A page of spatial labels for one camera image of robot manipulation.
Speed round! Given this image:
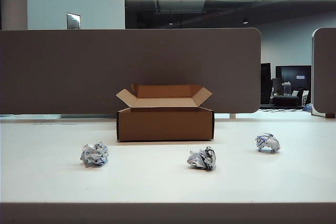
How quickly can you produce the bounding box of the paper ball with black marks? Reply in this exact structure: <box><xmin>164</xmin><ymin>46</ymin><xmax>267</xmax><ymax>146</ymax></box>
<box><xmin>186</xmin><ymin>146</ymin><xmax>217</xmax><ymax>171</ymax></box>

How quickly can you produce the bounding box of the paper ball with blue marks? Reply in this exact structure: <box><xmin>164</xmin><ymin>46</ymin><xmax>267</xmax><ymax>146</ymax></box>
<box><xmin>80</xmin><ymin>142</ymin><xmax>109</xmax><ymax>167</ymax></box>

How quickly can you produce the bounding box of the paper ball with blue scribble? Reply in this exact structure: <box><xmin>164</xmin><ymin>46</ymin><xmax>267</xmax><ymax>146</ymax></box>
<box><xmin>255</xmin><ymin>132</ymin><xmax>281</xmax><ymax>154</ymax></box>

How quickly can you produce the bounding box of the open brown cardboard box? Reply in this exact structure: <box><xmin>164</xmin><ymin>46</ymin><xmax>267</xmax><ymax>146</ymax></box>
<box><xmin>115</xmin><ymin>82</ymin><xmax>216</xmax><ymax>142</ymax></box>

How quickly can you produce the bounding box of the slim black monitor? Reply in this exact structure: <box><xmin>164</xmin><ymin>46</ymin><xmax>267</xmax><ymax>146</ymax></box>
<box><xmin>260</xmin><ymin>62</ymin><xmax>272</xmax><ymax>104</ymax></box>

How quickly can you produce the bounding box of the wide grey desk divider panel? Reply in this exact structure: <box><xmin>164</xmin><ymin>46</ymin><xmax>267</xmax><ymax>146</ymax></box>
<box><xmin>0</xmin><ymin>27</ymin><xmax>263</xmax><ymax>115</ymax></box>

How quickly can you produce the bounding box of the large black monitor screen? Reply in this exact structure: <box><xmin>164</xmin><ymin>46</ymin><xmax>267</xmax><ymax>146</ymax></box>
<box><xmin>275</xmin><ymin>65</ymin><xmax>312</xmax><ymax>96</ymax></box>

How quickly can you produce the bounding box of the narrow grey desk divider panel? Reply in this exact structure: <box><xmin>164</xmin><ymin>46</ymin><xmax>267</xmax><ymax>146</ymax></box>
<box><xmin>311</xmin><ymin>27</ymin><xmax>336</xmax><ymax>116</ymax></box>

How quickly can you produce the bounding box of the metal wall switch plate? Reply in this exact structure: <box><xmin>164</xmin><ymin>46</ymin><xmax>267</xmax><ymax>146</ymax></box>
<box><xmin>66</xmin><ymin>12</ymin><xmax>81</xmax><ymax>30</ymax></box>

